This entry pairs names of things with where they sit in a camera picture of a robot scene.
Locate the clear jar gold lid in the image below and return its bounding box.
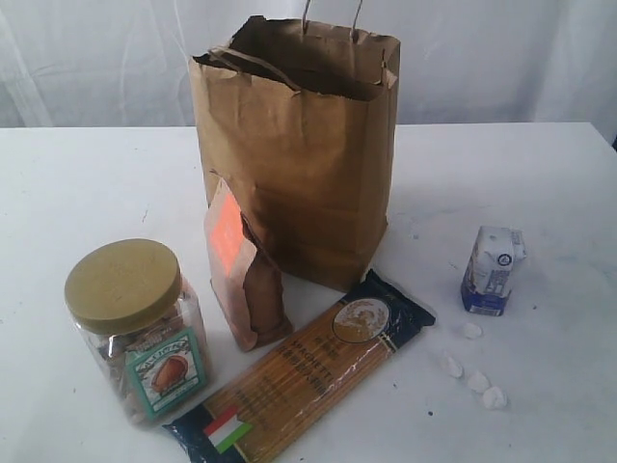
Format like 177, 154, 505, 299
65, 238, 211, 425

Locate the spaghetti package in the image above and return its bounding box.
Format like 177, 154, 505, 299
164, 270, 436, 462

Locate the large brown paper bag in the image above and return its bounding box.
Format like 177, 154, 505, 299
189, 15, 401, 291

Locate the small brown coffee pouch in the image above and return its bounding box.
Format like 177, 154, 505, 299
204, 179, 293, 351

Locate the small white blue carton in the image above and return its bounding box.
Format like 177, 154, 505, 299
460, 226, 526, 316

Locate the white crumpled pellet far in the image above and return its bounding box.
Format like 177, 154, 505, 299
462, 322, 483, 340

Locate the white crumpled pellet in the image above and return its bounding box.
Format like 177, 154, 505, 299
462, 322, 483, 340
467, 370, 491, 394
441, 352, 465, 379
482, 386, 508, 410

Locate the white crumpled pellet left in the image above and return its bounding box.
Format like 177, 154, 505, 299
441, 352, 465, 379

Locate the white crumpled pellet middle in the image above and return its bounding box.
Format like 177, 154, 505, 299
467, 370, 491, 394

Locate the white crumpled pellet near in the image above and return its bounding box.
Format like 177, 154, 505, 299
482, 386, 508, 410

